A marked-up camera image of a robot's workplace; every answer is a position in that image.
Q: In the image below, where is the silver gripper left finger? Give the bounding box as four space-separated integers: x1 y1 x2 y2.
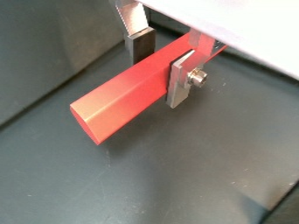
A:
109 0 154 64

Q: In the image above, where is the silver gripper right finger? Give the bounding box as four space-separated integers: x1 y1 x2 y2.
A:
165 29 226 109

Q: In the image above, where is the red hexagonal rod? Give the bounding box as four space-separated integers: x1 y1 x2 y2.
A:
69 31 229 146

